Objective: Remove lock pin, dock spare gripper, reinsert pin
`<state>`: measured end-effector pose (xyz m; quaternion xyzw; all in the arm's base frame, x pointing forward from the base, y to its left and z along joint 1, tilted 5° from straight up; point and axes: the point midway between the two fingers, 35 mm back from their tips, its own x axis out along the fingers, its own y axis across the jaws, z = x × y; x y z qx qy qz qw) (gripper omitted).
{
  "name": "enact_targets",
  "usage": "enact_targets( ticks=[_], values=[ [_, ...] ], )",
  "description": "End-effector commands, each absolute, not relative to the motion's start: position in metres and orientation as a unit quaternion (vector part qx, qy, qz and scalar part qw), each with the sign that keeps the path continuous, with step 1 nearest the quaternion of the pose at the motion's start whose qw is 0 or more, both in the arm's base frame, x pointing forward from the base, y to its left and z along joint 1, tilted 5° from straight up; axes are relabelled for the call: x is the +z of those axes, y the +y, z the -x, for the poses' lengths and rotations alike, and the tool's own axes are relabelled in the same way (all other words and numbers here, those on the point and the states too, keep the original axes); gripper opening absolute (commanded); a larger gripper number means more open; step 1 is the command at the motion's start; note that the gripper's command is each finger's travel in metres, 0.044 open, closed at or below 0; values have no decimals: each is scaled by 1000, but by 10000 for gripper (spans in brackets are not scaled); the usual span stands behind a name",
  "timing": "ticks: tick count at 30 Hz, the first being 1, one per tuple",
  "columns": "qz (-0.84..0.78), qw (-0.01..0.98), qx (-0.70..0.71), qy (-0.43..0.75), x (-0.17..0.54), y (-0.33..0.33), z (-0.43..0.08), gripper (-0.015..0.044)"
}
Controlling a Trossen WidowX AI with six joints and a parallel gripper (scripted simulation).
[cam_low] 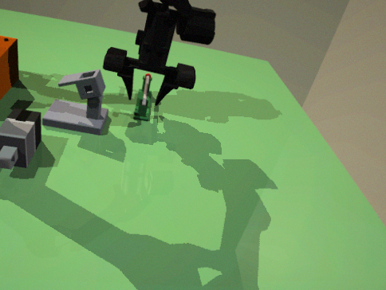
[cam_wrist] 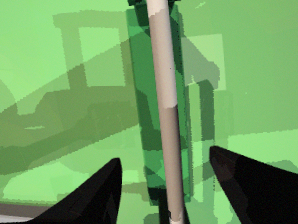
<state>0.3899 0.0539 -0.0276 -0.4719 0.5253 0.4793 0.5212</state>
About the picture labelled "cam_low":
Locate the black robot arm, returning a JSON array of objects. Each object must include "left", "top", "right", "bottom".
[{"left": 135, "top": 0, "right": 215, "bottom": 54}]

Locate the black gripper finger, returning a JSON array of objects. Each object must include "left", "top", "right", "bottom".
[
  {"left": 117, "top": 68, "right": 134, "bottom": 99},
  {"left": 155, "top": 76, "right": 179, "bottom": 106}
]

